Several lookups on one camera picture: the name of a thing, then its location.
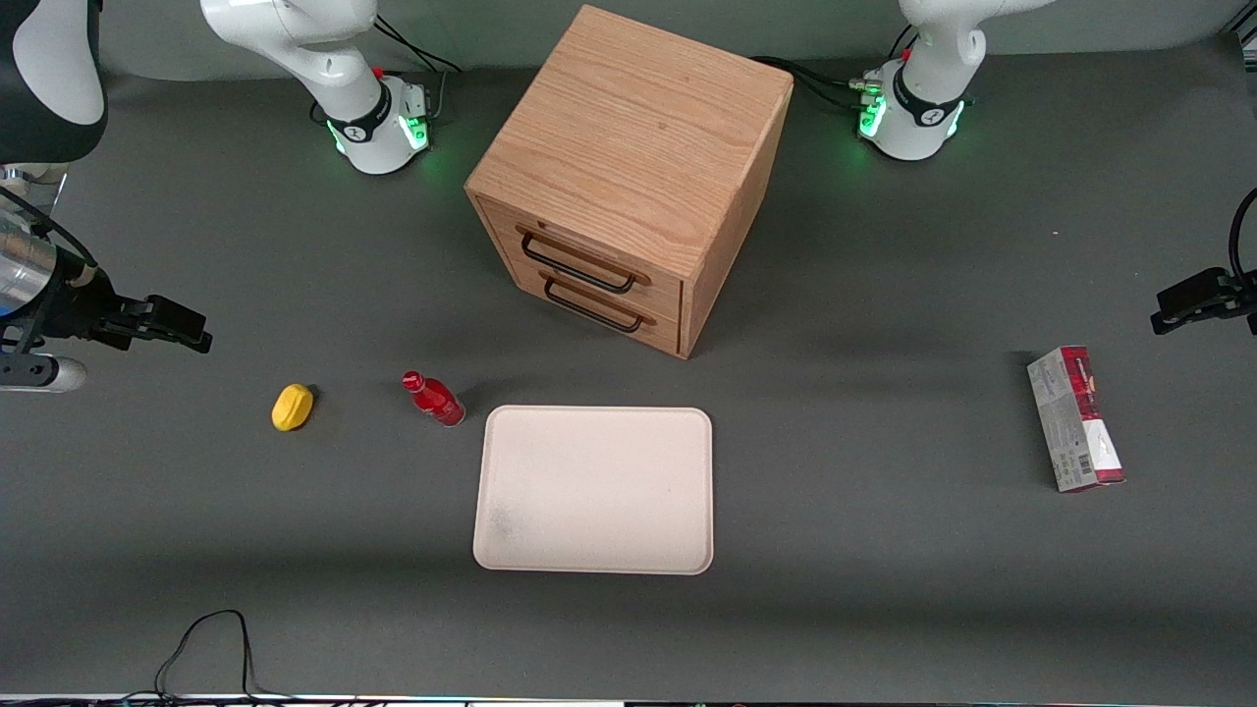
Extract black left arm wrist cable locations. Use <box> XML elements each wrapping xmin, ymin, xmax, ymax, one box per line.
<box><xmin>1228</xmin><ymin>187</ymin><xmax>1257</xmax><ymax>288</ymax></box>

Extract yellow lemon toy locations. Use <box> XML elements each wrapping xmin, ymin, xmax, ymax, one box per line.
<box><xmin>271</xmin><ymin>384</ymin><xmax>315</xmax><ymax>432</ymax></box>

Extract black arm wrist cable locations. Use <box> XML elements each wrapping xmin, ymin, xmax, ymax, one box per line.
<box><xmin>1228</xmin><ymin>187</ymin><xmax>1257</xmax><ymax>288</ymax></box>
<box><xmin>0</xmin><ymin>187</ymin><xmax>101</xmax><ymax>288</ymax></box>

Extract grey and red carton box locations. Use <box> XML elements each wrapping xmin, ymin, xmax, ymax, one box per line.
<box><xmin>1026</xmin><ymin>346</ymin><xmax>1126</xmax><ymax>493</ymax></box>

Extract black arm base cables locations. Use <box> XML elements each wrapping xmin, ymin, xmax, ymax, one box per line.
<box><xmin>751</xmin><ymin>25</ymin><xmax>919</xmax><ymax>114</ymax></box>
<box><xmin>371</xmin><ymin>14</ymin><xmax>463</xmax><ymax>124</ymax></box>

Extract red coke bottle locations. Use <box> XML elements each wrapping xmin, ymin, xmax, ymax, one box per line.
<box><xmin>402</xmin><ymin>370</ymin><xmax>466</xmax><ymax>428</ymax></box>

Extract black right arm base cables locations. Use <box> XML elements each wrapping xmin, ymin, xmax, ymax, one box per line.
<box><xmin>371</xmin><ymin>14</ymin><xmax>463</xmax><ymax>124</ymax></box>

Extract beige rectangular tray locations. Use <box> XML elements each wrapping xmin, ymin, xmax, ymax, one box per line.
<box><xmin>472</xmin><ymin>405</ymin><xmax>714</xmax><ymax>575</ymax></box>

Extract black right arm wrist cable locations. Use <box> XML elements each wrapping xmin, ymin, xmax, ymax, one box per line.
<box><xmin>0</xmin><ymin>187</ymin><xmax>101</xmax><ymax>288</ymax></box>

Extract black wire drawer handle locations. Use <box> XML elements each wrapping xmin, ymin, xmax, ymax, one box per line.
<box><xmin>543</xmin><ymin>277</ymin><xmax>646</xmax><ymax>334</ymax></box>
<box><xmin>518</xmin><ymin>228</ymin><xmax>637</xmax><ymax>295</ymax></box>

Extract black left arm base cables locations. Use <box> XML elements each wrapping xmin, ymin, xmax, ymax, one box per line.
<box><xmin>751</xmin><ymin>25</ymin><xmax>919</xmax><ymax>114</ymax></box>

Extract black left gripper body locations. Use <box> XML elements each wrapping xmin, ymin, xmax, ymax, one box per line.
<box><xmin>1216</xmin><ymin>267</ymin><xmax>1257</xmax><ymax>337</ymax></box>

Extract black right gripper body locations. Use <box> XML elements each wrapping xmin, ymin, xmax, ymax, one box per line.
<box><xmin>0</xmin><ymin>211</ymin><xmax>150</xmax><ymax>353</ymax></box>

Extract wooden two-drawer cabinet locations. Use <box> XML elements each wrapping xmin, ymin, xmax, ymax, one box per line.
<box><xmin>465</xmin><ymin>4</ymin><xmax>794</xmax><ymax>360</ymax></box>

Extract thin black table cable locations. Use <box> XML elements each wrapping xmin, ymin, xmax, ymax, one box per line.
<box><xmin>118</xmin><ymin>609</ymin><xmax>296</xmax><ymax>704</ymax></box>

